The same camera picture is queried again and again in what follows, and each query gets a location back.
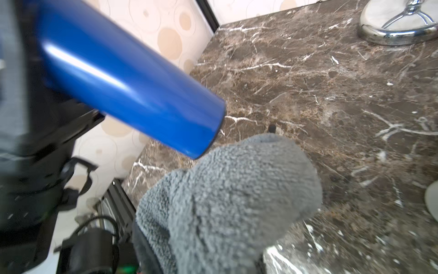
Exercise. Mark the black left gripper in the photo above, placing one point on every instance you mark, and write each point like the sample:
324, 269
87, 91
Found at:
40, 124

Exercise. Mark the blue thermos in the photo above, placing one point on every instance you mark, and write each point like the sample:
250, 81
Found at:
95, 61

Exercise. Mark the grey yellow cleaning cloth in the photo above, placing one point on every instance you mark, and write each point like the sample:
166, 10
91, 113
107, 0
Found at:
219, 216

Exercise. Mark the white thermos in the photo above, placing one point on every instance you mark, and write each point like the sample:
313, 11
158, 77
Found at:
431, 199

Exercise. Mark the silver metal cup stand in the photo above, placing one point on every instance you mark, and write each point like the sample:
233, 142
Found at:
398, 22

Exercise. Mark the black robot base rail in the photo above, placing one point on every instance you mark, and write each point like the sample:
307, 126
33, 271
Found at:
116, 204

